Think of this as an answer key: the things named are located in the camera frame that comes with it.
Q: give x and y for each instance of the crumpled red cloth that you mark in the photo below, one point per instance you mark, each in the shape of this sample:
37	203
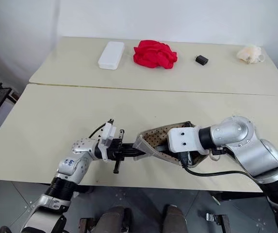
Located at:
154	54

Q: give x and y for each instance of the silver metal caster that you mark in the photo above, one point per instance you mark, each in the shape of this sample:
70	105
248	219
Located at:
211	217

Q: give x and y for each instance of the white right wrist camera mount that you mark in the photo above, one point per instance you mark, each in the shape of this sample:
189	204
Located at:
182	139

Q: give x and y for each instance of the small black power adapter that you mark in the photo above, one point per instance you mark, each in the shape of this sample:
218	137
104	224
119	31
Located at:
201	60

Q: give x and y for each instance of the black table frame bar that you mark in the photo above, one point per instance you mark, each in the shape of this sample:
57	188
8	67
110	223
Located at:
84	189
238	196

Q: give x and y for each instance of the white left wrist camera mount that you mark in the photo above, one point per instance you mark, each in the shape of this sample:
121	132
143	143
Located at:
108	133

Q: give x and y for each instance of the white rectangular plastic box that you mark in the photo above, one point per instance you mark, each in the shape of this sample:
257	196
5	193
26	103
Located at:
111	55

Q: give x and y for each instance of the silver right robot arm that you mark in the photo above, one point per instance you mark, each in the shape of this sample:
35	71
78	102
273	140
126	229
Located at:
235	133

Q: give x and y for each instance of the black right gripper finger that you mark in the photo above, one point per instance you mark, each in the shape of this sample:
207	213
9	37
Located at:
163	148

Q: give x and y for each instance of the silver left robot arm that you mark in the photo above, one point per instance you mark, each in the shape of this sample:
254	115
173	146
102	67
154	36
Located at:
68	167

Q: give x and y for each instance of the rusty metal bracket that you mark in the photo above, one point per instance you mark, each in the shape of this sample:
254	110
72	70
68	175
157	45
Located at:
225	224
85	225

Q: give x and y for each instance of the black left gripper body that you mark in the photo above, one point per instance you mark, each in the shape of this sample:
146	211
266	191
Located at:
115	151

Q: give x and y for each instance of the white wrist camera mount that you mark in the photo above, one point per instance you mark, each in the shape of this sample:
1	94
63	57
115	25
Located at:
182	139
108	133

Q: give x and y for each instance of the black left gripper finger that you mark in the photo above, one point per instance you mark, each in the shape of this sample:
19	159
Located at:
130	153
129	146

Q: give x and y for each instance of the grey checked fabric pouch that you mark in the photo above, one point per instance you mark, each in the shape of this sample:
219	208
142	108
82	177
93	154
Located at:
153	138

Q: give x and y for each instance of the dark rounded shape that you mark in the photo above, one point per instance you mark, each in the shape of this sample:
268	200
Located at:
112	219
175	219

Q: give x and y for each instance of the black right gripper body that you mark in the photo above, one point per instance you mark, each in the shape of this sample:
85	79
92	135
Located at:
184	159

